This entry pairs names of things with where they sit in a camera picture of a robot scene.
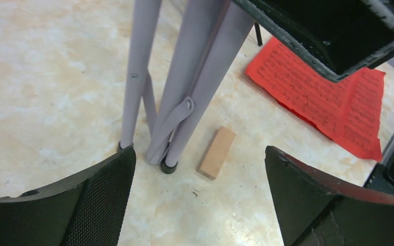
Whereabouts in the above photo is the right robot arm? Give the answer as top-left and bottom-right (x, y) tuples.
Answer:
(237, 1), (394, 195)

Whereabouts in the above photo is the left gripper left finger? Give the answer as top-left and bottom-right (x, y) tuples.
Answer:
(0, 146), (136, 245)

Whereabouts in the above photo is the black mic tripod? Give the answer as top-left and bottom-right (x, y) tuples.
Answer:
(254, 23), (263, 47)

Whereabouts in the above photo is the white music stand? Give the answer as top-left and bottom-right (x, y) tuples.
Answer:
(117, 1), (255, 174)

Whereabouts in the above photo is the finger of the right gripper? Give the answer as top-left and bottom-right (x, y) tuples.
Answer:
(237, 0), (394, 83)

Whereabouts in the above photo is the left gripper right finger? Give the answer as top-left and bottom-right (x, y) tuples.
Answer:
(265, 146), (394, 245)

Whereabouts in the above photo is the light wooden block front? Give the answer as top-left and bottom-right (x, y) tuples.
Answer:
(197, 127), (236, 180)

